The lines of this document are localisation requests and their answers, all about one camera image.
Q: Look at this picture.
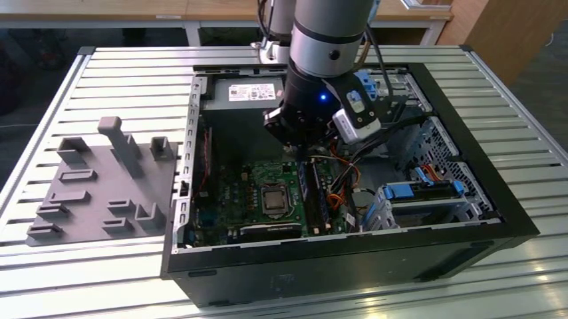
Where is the blue disk carrier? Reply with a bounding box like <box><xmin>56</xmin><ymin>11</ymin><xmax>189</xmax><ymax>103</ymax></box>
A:
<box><xmin>382</xmin><ymin>180</ymin><xmax>466</xmax><ymax>201</ymax></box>
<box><xmin>354</xmin><ymin>70</ymin><xmax>382</xmax><ymax>101</ymax></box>

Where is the grey power supply with label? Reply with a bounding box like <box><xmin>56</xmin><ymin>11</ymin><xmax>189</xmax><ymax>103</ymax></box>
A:
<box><xmin>201</xmin><ymin>76</ymin><xmax>288</xmax><ymax>161</ymax></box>

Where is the silver disk bay cage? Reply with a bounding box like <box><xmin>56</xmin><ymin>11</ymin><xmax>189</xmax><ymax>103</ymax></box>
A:
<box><xmin>336</xmin><ymin>72</ymin><xmax>434</xmax><ymax>147</ymax></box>
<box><xmin>376</xmin><ymin>195</ymin><xmax>489</xmax><ymax>231</ymax></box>

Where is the silver CPU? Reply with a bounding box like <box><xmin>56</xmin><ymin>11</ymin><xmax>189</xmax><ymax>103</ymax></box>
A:
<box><xmin>264</xmin><ymin>191</ymin><xmax>286</xmax><ymax>213</ymax></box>

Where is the round grey speaker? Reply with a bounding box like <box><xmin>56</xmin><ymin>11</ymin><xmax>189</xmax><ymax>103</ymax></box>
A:
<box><xmin>352</xmin><ymin>188</ymin><xmax>379</xmax><ymax>209</ymax></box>

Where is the green motherboard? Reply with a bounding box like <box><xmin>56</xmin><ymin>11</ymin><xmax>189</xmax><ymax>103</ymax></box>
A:
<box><xmin>189</xmin><ymin>158</ymin><xmax>355</xmax><ymax>249</ymax></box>

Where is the black graphics card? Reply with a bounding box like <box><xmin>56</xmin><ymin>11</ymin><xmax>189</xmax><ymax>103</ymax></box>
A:
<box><xmin>239</xmin><ymin>221</ymin><xmax>303</xmax><ymax>239</ymax></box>

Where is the wooden cabinet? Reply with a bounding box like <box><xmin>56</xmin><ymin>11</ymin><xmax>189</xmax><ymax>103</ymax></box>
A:
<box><xmin>437</xmin><ymin>0</ymin><xmax>568</xmax><ymax>86</ymax></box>

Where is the black open PC case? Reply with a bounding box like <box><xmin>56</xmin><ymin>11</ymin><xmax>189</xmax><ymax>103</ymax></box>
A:
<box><xmin>160</xmin><ymin>62</ymin><xmax>541</xmax><ymax>308</ymax></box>

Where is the grey parts rack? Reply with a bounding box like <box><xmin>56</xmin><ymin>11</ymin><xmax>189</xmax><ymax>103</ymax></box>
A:
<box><xmin>25</xmin><ymin>116</ymin><xmax>185</xmax><ymax>247</ymax></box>

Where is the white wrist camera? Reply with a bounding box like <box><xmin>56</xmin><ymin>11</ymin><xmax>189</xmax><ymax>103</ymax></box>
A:
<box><xmin>331</xmin><ymin>78</ymin><xmax>382</xmax><ymax>145</ymax></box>

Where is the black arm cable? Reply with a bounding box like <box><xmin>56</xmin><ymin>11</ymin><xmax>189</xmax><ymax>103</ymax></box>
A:
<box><xmin>362</xmin><ymin>26</ymin><xmax>392</xmax><ymax>100</ymax></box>

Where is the black wire bundle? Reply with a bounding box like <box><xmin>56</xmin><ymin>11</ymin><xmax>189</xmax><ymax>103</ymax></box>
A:
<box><xmin>339</xmin><ymin>114</ymin><xmax>423</xmax><ymax>167</ymax></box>

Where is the orange wire bundle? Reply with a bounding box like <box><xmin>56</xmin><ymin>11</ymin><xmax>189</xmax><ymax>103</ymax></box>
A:
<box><xmin>326</xmin><ymin>193</ymin><xmax>352</xmax><ymax>211</ymax></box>

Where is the CPU socket metal frame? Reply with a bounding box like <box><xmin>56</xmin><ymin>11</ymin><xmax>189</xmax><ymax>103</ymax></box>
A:
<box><xmin>257</xmin><ymin>183</ymin><xmax>292</xmax><ymax>221</ymax></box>

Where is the orange flat data wire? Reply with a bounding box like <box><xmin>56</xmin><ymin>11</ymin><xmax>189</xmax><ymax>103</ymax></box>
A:
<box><xmin>418</xmin><ymin>164</ymin><xmax>445</xmax><ymax>184</ymax></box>

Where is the wooden desk with white frame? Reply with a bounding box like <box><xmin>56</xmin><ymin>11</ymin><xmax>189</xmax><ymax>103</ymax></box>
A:
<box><xmin>0</xmin><ymin>0</ymin><xmax>454</xmax><ymax>47</ymax></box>

